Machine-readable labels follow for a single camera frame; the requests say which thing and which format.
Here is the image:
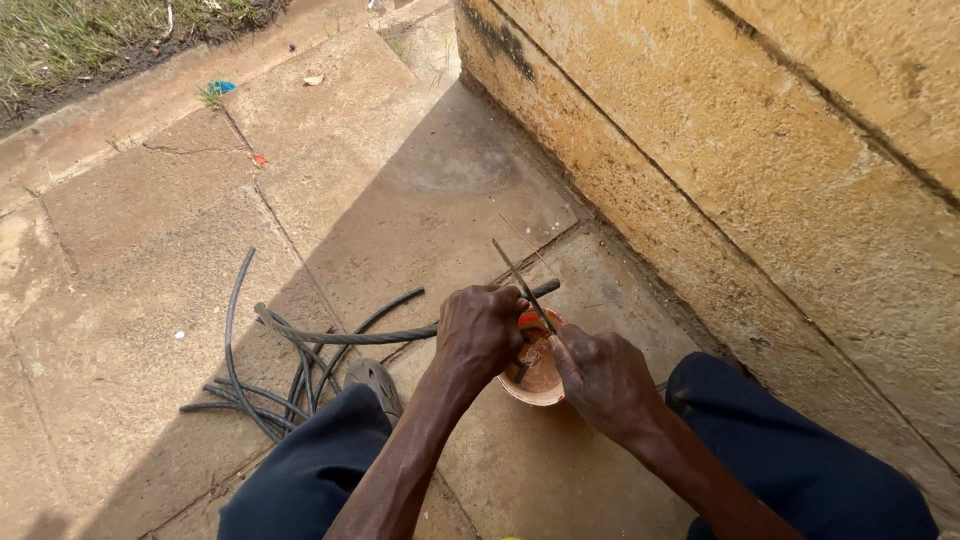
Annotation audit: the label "person's left hand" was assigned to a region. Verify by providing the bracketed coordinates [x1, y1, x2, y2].
[432, 284, 531, 392]

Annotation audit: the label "person's right hand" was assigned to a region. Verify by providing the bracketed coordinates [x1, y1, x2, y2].
[549, 324, 668, 445]

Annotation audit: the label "dark steel knife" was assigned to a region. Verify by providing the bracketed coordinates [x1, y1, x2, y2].
[491, 237, 560, 339]

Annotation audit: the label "thick grey twisted cable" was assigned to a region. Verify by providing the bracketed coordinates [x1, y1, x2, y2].
[253, 279, 562, 348]

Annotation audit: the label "orange and white plastic bowl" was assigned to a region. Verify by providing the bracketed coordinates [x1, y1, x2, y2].
[496, 306, 571, 408]

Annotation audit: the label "grey rubber shoe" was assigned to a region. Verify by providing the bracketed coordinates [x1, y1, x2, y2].
[343, 357, 405, 421]

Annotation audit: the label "dark blue trousers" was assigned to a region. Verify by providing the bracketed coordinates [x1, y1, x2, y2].
[217, 352, 940, 540]

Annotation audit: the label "grass patch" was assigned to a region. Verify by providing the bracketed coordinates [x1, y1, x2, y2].
[0, 0, 291, 138]

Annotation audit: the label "thin bare wire strand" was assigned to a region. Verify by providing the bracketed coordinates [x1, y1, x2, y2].
[497, 213, 564, 282]

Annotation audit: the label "thin black cable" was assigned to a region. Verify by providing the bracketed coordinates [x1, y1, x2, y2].
[224, 246, 285, 444]
[311, 286, 427, 410]
[202, 377, 312, 421]
[178, 401, 300, 433]

